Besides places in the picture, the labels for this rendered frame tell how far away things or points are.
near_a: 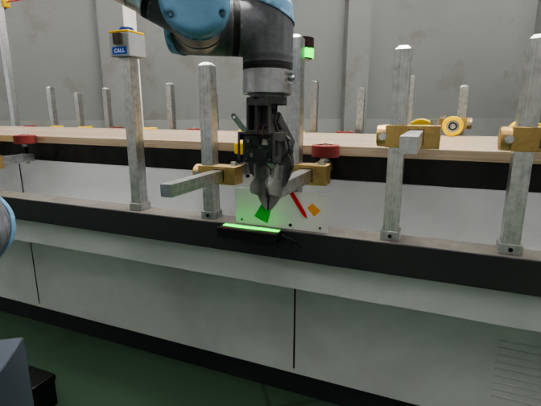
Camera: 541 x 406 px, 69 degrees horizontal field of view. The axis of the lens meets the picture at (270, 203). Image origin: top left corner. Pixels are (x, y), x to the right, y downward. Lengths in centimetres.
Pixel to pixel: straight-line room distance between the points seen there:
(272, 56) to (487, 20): 574
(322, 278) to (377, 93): 448
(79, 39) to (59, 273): 331
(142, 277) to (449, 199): 116
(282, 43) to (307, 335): 99
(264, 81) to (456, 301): 68
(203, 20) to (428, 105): 533
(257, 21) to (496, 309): 81
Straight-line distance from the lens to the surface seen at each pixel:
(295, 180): 87
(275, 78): 71
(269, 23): 72
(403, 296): 106
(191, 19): 57
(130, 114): 126
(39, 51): 499
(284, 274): 112
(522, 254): 101
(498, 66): 646
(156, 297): 168
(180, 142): 142
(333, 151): 113
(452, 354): 136
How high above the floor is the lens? 100
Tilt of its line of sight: 13 degrees down
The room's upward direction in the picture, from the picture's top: straight up
